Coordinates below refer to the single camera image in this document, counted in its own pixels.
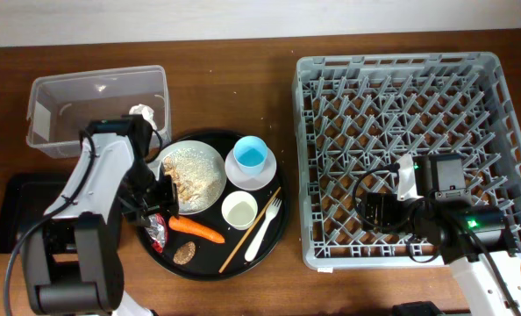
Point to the white plastic fork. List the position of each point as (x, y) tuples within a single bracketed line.
[(255, 244)]

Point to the white tissue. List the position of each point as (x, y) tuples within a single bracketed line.
[(146, 112)]

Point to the brown round cookie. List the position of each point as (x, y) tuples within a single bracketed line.
[(185, 253)]

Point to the grey plate with food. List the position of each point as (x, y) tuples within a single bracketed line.
[(197, 170)]

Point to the cream plastic cup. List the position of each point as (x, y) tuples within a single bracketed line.
[(239, 209)]

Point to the light blue plastic cup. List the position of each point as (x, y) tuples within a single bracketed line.
[(250, 152)]

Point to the red snack wrapper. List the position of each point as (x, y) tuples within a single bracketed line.
[(158, 232)]

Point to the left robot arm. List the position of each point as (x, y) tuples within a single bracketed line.
[(70, 256)]

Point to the pink shallow bowl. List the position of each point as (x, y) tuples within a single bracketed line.
[(245, 181)]

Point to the clear plastic waste bin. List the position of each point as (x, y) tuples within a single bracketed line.
[(62, 105)]

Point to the grey dishwasher rack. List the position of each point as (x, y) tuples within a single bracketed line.
[(356, 114)]

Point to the round black serving tray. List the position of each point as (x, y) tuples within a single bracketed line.
[(209, 256)]

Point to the wooden chopstick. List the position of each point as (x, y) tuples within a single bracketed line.
[(260, 215)]

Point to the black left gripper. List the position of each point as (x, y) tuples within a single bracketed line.
[(167, 199)]

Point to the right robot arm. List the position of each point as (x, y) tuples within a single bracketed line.
[(475, 242)]

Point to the orange carrot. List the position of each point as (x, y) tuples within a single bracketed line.
[(189, 226)]

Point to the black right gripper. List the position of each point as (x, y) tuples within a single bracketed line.
[(387, 203)]

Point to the black rectangular tray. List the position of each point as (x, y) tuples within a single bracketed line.
[(26, 197)]

